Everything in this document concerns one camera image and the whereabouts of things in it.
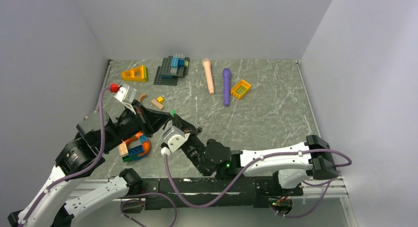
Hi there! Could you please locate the orange yellow triangular block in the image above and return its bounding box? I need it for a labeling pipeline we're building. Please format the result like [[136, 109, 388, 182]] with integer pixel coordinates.
[[121, 65, 148, 82]]

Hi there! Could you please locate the beige toy brick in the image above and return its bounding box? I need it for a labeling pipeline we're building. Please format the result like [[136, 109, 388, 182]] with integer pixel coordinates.
[[118, 143, 129, 157]]

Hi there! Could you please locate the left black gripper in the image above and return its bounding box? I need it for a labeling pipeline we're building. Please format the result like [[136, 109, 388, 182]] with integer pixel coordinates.
[[101, 98, 173, 152]]

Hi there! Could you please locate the black base bar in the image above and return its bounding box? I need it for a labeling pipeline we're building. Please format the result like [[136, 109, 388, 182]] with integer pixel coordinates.
[[124, 176, 304, 210]]

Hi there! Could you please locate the wooden arch block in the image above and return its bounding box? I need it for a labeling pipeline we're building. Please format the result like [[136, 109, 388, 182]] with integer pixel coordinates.
[[138, 93, 147, 103]]

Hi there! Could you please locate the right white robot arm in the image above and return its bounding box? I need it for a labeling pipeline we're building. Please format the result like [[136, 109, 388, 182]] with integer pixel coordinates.
[[161, 114, 338, 195]]

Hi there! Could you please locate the pink toy microphone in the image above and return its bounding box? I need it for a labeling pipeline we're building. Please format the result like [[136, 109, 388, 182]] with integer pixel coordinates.
[[202, 59, 215, 95]]

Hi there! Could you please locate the yellow grid brick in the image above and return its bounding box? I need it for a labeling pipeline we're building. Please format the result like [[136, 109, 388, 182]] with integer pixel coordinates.
[[231, 80, 252, 99]]

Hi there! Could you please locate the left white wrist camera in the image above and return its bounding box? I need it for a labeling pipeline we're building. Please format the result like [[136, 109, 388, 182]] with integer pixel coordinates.
[[110, 83, 137, 114]]

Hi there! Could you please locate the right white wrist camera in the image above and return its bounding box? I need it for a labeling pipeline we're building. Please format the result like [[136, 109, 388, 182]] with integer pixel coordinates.
[[161, 126, 190, 156]]

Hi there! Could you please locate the grey blue brick stack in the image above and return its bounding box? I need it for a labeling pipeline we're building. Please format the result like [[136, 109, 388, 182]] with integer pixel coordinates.
[[153, 53, 190, 86]]

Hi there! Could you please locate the wooden rectangular block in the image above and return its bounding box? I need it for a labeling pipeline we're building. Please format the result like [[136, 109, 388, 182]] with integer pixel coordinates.
[[151, 99, 164, 110]]

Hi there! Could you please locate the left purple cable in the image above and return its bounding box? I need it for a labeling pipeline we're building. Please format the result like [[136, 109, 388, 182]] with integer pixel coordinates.
[[18, 86, 113, 227]]

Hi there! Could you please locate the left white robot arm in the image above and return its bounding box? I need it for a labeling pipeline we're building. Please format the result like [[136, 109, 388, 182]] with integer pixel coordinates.
[[8, 100, 171, 227]]

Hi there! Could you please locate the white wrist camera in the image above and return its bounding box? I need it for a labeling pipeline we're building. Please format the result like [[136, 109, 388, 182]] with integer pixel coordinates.
[[161, 126, 190, 156], [110, 83, 137, 114]]

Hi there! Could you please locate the orange curved track piece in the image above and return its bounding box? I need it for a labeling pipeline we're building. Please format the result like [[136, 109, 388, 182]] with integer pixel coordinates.
[[123, 132, 151, 161]]

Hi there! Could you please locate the purple toy microphone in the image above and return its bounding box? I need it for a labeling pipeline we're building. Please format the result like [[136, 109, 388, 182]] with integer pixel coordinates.
[[222, 68, 231, 106]]

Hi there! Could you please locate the blue toy brick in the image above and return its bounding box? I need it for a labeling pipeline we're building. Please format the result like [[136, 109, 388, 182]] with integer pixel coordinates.
[[128, 145, 144, 157]]

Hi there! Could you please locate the green toy brick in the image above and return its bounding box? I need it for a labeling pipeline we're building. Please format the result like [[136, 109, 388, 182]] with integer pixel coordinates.
[[122, 156, 134, 162]]

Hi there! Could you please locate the small yellow cube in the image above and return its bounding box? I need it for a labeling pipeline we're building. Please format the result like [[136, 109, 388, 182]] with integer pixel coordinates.
[[157, 97, 165, 103]]

